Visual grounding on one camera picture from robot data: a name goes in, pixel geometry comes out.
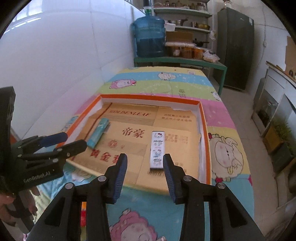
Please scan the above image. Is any teal patterned case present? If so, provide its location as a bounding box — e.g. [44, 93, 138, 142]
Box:
[86, 118, 109, 149]

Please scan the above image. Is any Hello Kitty silver case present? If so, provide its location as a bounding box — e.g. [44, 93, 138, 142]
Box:
[149, 131, 165, 169]

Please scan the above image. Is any person's left hand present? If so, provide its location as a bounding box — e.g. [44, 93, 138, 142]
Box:
[0, 186, 41, 227]

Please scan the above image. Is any orange rimmed cardboard tray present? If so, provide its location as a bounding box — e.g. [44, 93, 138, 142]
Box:
[65, 94, 212, 193]

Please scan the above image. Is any colourful cartoon bed sheet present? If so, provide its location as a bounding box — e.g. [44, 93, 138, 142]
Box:
[23, 66, 255, 241]

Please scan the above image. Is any potted green plant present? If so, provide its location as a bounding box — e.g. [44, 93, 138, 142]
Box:
[263, 120, 295, 154]

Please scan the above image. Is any white kitchen counter cabinet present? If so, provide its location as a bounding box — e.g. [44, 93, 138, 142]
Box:
[251, 61, 295, 145]

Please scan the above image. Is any blue water jug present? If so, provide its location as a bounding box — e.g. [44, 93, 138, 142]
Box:
[132, 7, 166, 58]

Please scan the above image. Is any brown cardboard box on shelf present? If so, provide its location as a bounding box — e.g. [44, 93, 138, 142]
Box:
[166, 31, 193, 43]

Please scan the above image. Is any green low table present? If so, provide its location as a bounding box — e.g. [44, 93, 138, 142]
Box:
[133, 57, 227, 95]

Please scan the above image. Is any white storage shelf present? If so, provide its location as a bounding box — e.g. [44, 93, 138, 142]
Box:
[153, 1, 212, 49]

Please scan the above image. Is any dark refrigerator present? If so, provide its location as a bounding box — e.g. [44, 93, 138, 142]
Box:
[216, 8, 254, 90]

